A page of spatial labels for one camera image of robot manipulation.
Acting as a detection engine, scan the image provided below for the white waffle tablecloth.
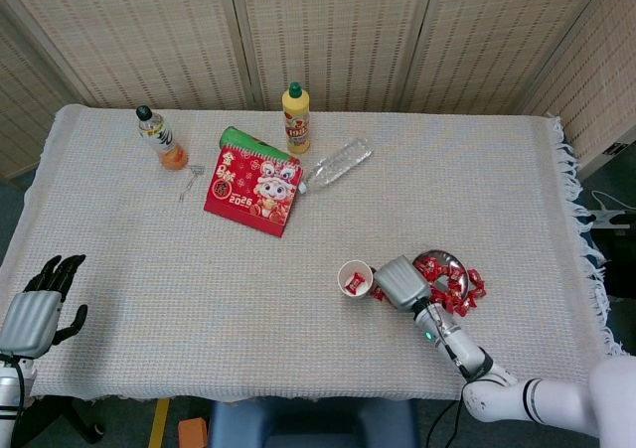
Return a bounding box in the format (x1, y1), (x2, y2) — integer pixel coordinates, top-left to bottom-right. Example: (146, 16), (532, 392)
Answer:
(0, 103), (633, 413)

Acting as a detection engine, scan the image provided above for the red 2026 desk calendar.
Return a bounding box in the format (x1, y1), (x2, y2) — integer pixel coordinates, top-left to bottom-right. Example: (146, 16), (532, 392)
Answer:
(203, 126), (304, 239)

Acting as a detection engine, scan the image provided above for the black equipment case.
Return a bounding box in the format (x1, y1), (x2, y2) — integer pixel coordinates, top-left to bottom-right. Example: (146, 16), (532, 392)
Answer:
(590, 213), (636, 300)

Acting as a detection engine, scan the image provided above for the clear empty plastic bottle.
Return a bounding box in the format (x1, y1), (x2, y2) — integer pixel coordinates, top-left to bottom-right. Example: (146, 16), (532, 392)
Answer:
(296, 137), (375, 195)

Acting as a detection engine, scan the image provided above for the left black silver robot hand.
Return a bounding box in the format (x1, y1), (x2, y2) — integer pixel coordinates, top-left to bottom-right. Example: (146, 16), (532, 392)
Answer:
(0, 253), (89, 361)

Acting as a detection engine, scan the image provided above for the orange foam block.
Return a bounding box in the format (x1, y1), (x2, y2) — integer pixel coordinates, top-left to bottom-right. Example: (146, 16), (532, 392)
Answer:
(177, 417), (209, 448)

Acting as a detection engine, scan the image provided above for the black stand leg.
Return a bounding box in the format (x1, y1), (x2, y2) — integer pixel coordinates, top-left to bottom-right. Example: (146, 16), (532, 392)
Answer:
(9, 395), (105, 447)

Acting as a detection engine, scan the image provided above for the white paper cup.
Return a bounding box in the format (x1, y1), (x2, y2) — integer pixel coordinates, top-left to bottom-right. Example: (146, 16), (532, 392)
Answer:
(337, 258), (377, 301)

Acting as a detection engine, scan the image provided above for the round metal plate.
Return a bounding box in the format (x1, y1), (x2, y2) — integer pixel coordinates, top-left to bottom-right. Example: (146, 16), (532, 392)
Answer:
(411, 249), (473, 310)

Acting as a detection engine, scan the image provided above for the right orange-tipped silver robot hand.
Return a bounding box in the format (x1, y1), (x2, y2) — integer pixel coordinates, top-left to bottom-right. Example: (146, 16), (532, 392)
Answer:
(367, 254), (432, 314)

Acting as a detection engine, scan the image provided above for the black floor cable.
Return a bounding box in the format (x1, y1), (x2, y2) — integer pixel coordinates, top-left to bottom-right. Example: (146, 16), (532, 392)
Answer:
(426, 400), (468, 448)

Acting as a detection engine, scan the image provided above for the yellow detergent bottle green cap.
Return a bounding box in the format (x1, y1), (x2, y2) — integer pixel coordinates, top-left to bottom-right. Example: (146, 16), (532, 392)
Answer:
(281, 81), (312, 155)

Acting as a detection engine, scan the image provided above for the orange juice bottle black cap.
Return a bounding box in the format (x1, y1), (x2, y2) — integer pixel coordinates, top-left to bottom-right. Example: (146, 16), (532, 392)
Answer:
(135, 104), (190, 172)

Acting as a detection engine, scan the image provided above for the beige woven folding screen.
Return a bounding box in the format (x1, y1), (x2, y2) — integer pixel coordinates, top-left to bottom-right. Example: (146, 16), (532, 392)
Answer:
(0, 0), (636, 181)

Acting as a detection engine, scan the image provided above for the white charger with cable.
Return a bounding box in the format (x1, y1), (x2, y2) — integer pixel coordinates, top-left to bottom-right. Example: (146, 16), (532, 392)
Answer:
(584, 189), (632, 229)

